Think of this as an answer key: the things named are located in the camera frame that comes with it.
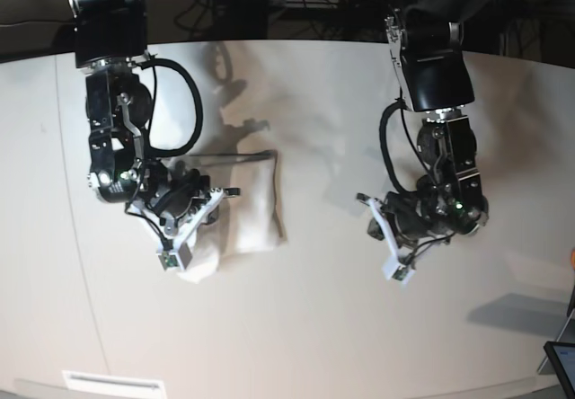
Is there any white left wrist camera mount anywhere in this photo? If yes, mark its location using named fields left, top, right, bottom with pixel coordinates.
left=356, top=192, right=455, bottom=286

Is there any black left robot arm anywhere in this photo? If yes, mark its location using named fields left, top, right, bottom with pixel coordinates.
left=206, top=0, right=490, bottom=250

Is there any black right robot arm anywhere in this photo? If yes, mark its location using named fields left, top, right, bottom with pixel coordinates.
left=69, top=0, right=217, bottom=251

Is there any black power strip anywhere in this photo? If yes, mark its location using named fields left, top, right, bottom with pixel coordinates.
left=342, top=0, right=392, bottom=13

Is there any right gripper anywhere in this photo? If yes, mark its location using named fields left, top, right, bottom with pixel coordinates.
left=134, top=161, right=210, bottom=237

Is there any dark tablet screen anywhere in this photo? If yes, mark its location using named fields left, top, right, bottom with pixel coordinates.
left=544, top=341, right=575, bottom=399

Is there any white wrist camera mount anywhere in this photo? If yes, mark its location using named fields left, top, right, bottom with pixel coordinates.
left=126, top=187, right=241, bottom=271
left=356, top=192, right=455, bottom=286

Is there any white printed T-shirt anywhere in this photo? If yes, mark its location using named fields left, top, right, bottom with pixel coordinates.
left=167, top=150, right=283, bottom=284

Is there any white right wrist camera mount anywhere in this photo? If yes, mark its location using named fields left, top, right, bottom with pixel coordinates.
left=126, top=187, right=241, bottom=271

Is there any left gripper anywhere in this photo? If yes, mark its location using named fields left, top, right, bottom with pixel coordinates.
left=382, top=190, right=449, bottom=249

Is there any white paper label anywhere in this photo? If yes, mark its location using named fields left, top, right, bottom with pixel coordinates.
left=62, top=370, right=167, bottom=399

